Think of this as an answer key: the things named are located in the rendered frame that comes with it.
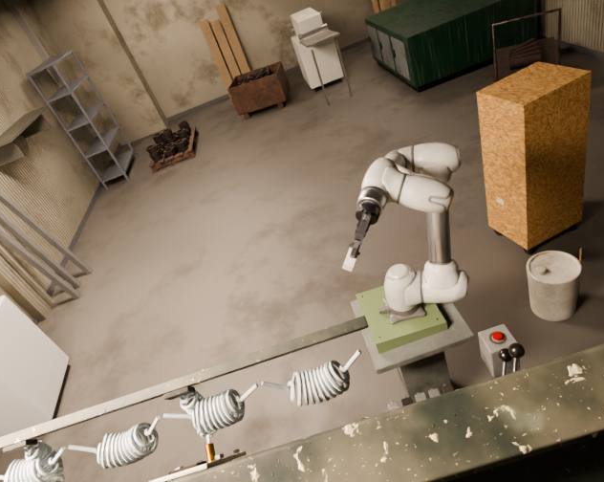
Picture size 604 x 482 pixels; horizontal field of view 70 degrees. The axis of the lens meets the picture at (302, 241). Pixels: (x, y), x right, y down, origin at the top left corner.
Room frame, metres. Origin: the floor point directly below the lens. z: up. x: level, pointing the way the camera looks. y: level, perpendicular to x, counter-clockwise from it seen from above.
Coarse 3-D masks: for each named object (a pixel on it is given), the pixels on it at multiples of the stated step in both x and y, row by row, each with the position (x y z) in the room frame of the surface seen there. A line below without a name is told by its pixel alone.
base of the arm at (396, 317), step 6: (384, 300) 1.62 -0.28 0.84; (384, 306) 1.57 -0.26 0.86; (420, 306) 1.50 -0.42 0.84; (378, 312) 1.57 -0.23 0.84; (384, 312) 1.55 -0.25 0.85; (390, 312) 1.53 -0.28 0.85; (396, 312) 1.49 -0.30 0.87; (402, 312) 1.47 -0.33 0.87; (408, 312) 1.47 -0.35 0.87; (414, 312) 1.47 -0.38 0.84; (420, 312) 1.47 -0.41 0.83; (390, 318) 1.49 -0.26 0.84; (396, 318) 1.48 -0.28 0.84; (402, 318) 1.47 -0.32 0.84; (408, 318) 1.46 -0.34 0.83
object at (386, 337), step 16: (368, 304) 1.65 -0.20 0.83; (384, 304) 1.61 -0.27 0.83; (432, 304) 1.50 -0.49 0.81; (368, 320) 1.55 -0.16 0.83; (384, 320) 1.51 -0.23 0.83; (416, 320) 1.44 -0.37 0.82; (432, 320) 1.41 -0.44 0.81; (384, 336) 1.42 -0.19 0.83; (400, 336) 1.39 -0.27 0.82; (416, 336) 1.38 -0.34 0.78
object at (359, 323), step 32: (352, 320) 0.53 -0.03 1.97; (256, 352) 0.55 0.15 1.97; (288, 352) 0.53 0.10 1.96; (160, 384) 0.57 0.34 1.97; (192, 384) 0.55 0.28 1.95; (256, 384) 0.53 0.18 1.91; (288, 384) 0.53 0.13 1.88; (320, 384) 0.53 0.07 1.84; (64, 416) 0.59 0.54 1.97; (96, 416) 0.57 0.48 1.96; (192, 416) 0.53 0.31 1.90; (224, 416) 0.51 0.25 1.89; (0, 448) 0.59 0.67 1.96; (64, 448) 0.57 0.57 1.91; (128, 448) 0.53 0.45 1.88; (32, 480) 0.55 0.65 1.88
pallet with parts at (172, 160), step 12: (168, 132) 7.64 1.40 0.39; (180, 132) 7.62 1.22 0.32; (192, 132) 7.97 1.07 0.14; (168, 144) 7.56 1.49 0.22; (180, 144) 7.19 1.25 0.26; (192, 144) 7.35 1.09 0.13; (156, 156) 7.24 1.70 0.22; (168, 156) 7.23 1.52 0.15; (180, 156) 7.18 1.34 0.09; (192, 156) 7.14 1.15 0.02; (156, 168) 7.22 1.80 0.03
